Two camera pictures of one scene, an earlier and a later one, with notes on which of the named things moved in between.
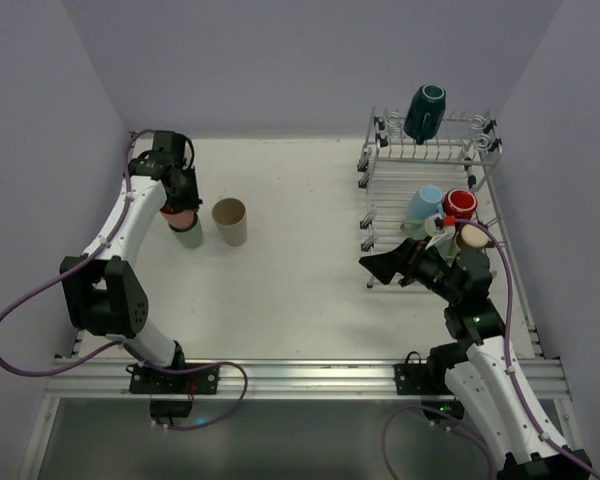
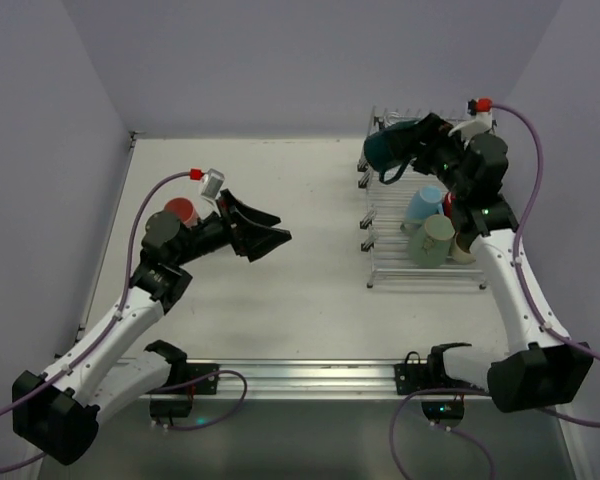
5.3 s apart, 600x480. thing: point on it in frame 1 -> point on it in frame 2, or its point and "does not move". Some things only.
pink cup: [178, 218] does not move
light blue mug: [425, 202] does not move
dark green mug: [424, 114] -> [395, 145]
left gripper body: [187, 201] -> [235, 226]
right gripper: [406, 265] -> [427, 150]
